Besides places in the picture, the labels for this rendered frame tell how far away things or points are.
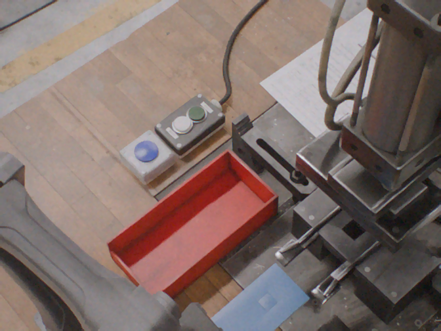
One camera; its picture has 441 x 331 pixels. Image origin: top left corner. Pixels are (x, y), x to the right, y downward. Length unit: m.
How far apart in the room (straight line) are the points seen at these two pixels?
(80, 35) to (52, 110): 1.30
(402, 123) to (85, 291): 0.38
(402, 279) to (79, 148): 0.58
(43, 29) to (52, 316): 1.81
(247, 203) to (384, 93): 0.50
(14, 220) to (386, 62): 0.42
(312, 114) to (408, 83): 0.59
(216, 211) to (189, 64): 0.31
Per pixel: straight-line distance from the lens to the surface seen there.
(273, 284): 1.19
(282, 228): 1.33
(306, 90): 1.47
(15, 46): 2.79
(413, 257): 1.24
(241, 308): 1.18
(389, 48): 0.85
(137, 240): 1.33
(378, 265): 1.23
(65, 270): 0.90
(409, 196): 1.09
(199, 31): 1.56
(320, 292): 1.20
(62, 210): 1.38
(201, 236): 1.32
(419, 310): 1.30
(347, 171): 1.06
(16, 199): 0.92
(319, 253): 1.29
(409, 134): 0.92
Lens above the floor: 2.09
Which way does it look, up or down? 59 degrees down
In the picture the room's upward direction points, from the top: 3 degrees counter-clockwise
